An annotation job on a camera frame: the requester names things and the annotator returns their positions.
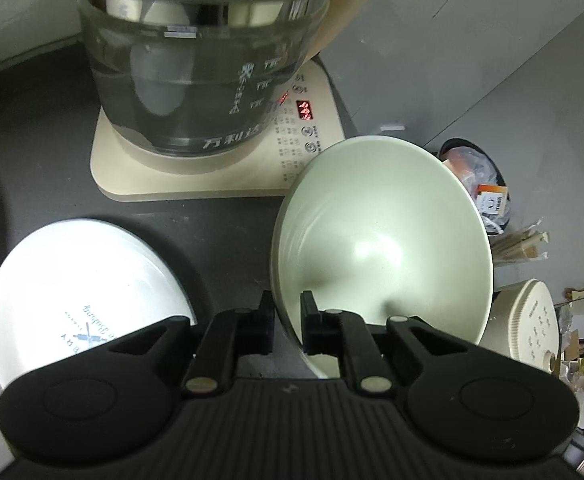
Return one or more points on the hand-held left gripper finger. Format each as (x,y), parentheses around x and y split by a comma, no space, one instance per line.
(308,327)

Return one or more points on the cream round appliance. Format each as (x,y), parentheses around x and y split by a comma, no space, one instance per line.
(527,320)

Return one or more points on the beige kettle base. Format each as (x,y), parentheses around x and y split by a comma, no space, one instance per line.
(132,175)

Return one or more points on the black trash bin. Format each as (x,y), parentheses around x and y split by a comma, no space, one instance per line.
(472,165)

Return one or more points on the white plate with blue print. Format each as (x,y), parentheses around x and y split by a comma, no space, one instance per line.
(72,270)

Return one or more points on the glass kettle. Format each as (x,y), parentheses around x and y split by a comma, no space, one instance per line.
(197,60)

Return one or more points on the wrapped disposable chopsticks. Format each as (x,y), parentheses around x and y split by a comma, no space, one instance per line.
(519,245)

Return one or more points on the pale green bowl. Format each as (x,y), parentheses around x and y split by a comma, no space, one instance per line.
(387,240)

